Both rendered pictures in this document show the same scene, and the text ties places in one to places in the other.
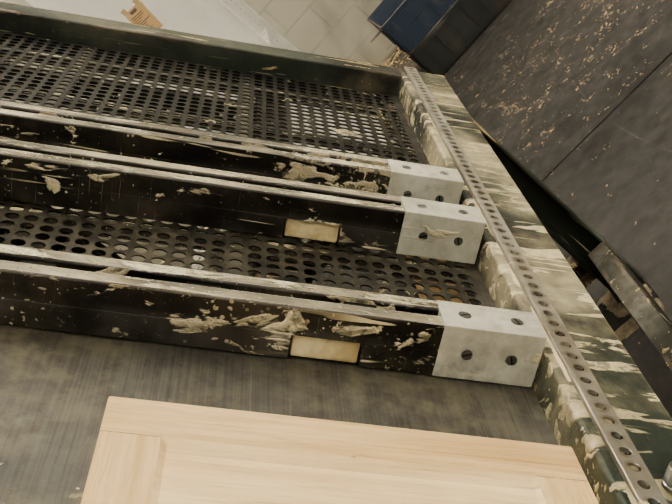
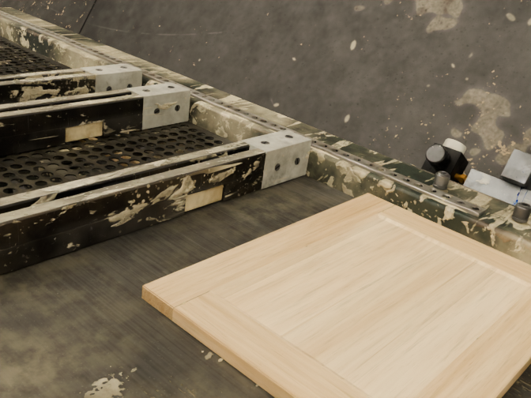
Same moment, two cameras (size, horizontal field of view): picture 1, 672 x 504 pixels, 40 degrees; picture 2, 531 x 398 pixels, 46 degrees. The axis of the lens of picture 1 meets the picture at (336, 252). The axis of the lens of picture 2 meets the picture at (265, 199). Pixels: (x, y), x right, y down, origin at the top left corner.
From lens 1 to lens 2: 0.57 m
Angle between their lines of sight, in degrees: 38
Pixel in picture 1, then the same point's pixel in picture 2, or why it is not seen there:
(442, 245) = (168, 114)
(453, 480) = (355, 234)
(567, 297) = (273, 118)
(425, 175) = (117, 71)
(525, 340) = (303, 145)
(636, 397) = (369, 155)
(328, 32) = not seen: outside the picture
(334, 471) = (309, 258)
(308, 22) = not seen: outside the picture
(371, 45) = not seen: outside the picture
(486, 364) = (286, 169)
